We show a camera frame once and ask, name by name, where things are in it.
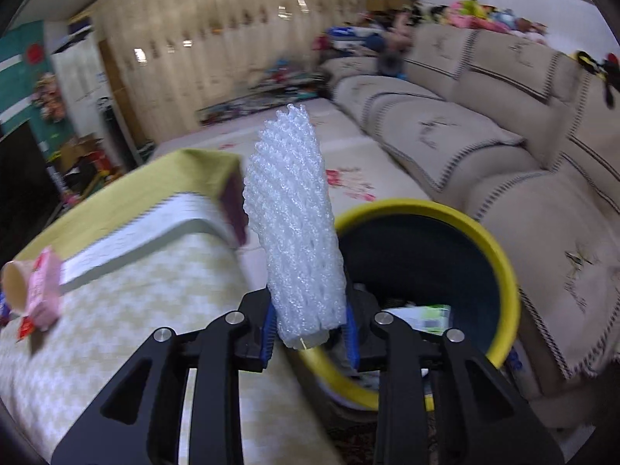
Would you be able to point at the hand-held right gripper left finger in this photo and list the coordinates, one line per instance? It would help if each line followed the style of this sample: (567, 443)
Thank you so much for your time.
(269, 339)

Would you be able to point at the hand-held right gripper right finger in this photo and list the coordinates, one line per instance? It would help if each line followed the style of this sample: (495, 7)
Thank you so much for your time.
(351, 344)

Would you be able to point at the white green plastic bottle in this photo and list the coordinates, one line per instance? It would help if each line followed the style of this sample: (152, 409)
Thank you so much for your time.
(426, 317)

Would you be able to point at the black bin with yellow rim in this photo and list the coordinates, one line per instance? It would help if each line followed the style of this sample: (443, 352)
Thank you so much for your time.
(426, 261)

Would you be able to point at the white foam net sleeve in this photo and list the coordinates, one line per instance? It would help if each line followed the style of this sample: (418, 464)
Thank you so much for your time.
(295, 227)

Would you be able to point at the white blue printed bag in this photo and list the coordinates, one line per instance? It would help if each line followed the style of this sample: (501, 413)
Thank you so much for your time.
(513, 361)

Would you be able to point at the beige embroidered sofa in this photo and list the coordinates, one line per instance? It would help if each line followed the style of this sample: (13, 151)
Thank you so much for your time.
(484, 155)

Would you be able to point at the pink packet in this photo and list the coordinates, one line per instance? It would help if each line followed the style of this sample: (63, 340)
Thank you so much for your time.
(43, 286)

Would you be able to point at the low shelf of books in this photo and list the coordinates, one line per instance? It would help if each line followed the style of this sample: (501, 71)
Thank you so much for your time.
(261, 97)

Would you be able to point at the beige paper cup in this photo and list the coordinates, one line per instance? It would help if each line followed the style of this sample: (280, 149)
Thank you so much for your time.
(17, 286)

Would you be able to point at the black tower fan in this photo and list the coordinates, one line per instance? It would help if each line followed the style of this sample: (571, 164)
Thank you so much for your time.
(116, 131)

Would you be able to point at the open cardboard box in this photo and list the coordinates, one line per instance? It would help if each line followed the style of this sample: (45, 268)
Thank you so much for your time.
(82, 150)

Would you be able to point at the beige patterned curtain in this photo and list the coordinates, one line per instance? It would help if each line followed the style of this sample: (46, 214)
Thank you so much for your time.
(218, 48)

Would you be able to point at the black flat television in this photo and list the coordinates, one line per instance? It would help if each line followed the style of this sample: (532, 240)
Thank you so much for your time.
(19, 179)

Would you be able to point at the white cabinet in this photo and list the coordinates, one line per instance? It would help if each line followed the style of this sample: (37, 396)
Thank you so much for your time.
(82, 87)

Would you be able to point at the artificial flower decoration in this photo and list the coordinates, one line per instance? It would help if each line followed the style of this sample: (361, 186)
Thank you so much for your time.
(48, 97)

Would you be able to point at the pile of plush toys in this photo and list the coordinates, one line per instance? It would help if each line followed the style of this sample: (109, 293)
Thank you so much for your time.
(484, 14)

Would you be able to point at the red round sticker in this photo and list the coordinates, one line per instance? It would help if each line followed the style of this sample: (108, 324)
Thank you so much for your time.
(36, 53)

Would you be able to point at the black yellow plush toy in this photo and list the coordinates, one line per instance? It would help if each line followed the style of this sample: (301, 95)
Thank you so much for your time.
(598, 70)

